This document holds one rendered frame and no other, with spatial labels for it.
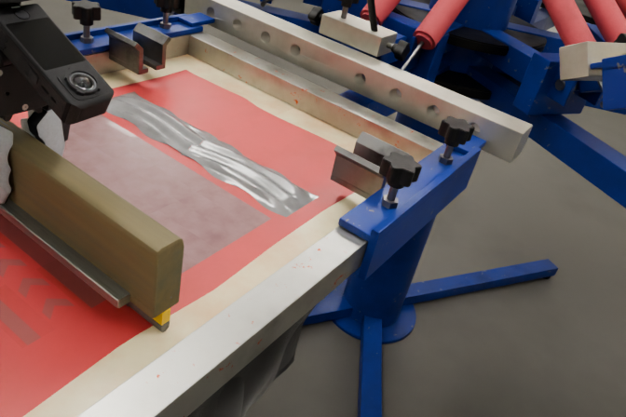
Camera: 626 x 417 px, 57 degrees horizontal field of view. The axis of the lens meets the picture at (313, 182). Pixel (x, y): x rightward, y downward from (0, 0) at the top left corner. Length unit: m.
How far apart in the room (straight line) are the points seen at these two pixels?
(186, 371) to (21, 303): 0.18
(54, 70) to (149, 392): 0.26
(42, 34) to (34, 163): 0.12
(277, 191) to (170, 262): 0.27
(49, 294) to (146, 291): 0.11
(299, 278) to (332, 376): 1.25
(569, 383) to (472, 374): 0.33
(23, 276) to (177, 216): 0.17
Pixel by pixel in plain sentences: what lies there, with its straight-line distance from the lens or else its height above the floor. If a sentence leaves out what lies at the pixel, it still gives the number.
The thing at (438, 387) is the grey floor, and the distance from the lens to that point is 1.89.
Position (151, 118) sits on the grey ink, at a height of 0.96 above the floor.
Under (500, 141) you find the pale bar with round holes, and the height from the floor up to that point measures 1.02.
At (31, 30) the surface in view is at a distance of 0.55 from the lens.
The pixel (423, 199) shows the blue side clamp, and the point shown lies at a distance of 0.71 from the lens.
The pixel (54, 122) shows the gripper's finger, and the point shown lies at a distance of 0.62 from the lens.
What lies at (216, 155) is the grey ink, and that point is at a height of 0.96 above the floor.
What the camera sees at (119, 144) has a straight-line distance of 0.81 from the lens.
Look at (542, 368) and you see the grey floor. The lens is 2.13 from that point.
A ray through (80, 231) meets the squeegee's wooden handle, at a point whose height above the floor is 1.02.
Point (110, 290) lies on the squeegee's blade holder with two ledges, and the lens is 0.54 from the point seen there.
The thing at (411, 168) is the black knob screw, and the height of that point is 1.06.
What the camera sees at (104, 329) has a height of 0.95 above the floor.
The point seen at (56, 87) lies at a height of 1.14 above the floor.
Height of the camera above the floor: 1.36
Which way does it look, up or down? 32 degrees down
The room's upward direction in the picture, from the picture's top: 13 degrees clockwise
